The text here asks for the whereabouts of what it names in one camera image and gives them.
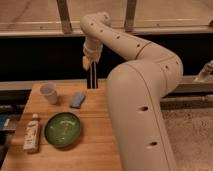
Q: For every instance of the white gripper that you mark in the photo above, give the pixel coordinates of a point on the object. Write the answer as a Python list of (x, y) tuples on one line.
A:
[(92, 49)]

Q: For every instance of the black white striped eraser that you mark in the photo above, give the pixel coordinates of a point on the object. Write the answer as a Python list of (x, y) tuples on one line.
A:
[(92, 81)]

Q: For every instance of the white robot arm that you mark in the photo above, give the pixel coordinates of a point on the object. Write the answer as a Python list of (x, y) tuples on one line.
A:
[(133, 91)]

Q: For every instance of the white ceramic cup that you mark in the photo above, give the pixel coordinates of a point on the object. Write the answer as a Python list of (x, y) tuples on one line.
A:
[(48, 91)]

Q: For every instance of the blue sponge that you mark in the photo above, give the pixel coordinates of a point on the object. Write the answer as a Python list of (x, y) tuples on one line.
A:
[(77, 100)]

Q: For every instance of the green bowl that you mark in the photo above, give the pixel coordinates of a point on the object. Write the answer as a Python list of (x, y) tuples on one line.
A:
[(62, 129)]

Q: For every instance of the white bottle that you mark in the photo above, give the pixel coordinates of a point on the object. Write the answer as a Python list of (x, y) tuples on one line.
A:
[(31, 139)]

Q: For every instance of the grey pipe fitting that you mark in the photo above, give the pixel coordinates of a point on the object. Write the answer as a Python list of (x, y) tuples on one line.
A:
[(205, 72)]

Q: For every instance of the left metal post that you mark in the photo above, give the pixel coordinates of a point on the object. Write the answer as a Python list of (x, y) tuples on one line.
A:
[(64, 16)]

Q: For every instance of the metal post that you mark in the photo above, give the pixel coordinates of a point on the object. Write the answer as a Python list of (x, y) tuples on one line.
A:
[(64, 16), (130, 15)]

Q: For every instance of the right metal post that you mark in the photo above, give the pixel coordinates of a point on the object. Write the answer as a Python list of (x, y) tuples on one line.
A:
[(130, 15)]

